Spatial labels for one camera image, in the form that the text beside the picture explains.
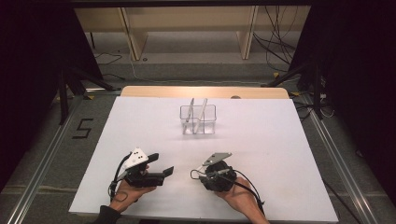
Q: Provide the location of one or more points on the aluminium floor rail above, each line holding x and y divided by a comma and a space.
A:
40, 165
339, 158

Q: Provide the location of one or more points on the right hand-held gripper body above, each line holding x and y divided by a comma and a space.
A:
219, 182

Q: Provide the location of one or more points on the white table cover sheet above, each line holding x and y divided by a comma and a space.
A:
264, 140

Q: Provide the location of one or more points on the long white pen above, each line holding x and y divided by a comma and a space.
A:
200, 115

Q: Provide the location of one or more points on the black tripod stand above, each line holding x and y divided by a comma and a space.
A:
317, 90
63, 99

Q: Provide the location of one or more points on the person's right hand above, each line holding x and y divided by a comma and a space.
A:
244, 199

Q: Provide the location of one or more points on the black curtain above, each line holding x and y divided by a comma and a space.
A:
364, 77
28, 77

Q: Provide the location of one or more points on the light wooden shelf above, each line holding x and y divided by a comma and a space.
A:
186, 18

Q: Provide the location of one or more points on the person's left hand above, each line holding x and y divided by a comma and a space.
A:
127, 194

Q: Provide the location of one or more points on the clear plastic organizer box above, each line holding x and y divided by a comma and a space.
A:
210, 121

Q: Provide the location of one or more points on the clear pen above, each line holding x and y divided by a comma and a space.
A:
189, 115

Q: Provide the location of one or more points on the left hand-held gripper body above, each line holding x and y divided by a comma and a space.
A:
137, 160

